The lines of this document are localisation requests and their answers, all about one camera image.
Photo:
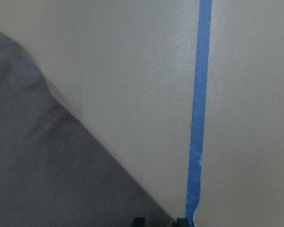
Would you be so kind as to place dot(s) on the blue tape line lengthwise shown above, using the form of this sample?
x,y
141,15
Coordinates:
x,y
198,111

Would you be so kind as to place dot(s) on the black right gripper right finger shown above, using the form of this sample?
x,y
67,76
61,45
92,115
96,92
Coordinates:
x,y
182,222

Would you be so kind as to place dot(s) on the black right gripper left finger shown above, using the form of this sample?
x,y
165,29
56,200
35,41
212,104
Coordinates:
x,y
139,222

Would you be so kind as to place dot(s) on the dark brown t-shirt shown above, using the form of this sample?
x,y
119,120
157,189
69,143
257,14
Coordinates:
x,y
53,172

